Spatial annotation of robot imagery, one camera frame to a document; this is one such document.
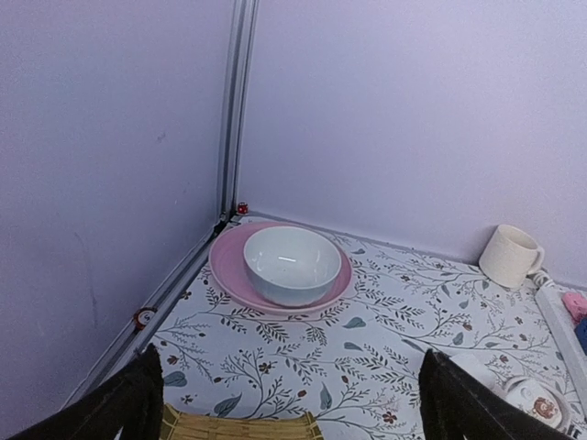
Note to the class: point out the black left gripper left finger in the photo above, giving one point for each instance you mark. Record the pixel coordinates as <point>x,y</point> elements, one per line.
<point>128,405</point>

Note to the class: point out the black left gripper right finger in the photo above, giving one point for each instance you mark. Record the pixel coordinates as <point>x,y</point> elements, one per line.
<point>454,405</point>

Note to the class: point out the white tiger cube socket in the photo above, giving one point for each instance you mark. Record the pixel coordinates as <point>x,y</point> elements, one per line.
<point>531,396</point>

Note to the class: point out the dark blue plug adapter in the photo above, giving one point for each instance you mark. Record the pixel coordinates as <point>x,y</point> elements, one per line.
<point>581,334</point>

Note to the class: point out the pink plug on strip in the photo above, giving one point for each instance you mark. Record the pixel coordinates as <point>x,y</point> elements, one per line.
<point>576,305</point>

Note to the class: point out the woven bamboo mat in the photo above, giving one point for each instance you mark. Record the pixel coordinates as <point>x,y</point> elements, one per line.
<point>177,425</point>

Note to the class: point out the white power strip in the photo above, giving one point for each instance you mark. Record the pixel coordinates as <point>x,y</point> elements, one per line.
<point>549,301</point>

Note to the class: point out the pink plate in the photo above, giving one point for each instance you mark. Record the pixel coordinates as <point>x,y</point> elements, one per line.
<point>228,268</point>

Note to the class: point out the cream ceramic mug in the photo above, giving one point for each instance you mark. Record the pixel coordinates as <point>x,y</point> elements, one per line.
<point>510,256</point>

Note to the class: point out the white bowl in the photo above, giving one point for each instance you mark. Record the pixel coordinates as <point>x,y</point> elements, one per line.
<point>291,266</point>

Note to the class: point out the aluminium corner post left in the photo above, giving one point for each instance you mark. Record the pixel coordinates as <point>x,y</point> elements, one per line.
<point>234,102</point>

